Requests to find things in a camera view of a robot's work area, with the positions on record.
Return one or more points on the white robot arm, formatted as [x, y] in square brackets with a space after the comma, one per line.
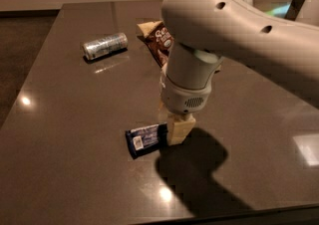
[207, 31]

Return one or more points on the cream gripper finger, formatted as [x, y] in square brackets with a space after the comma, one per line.
[178, 127]
[162, 115]

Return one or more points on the dark object at table corner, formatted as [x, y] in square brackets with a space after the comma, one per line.
[297, 0]

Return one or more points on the brown yellow chip bag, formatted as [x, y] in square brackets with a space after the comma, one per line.
[158, 39]

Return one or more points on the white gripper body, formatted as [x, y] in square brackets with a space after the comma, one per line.
[181, 98]

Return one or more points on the blue rxbar wrapper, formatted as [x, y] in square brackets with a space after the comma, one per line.
[146, 139]

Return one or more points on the silver redbull can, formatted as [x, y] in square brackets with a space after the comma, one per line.
[99, 48]

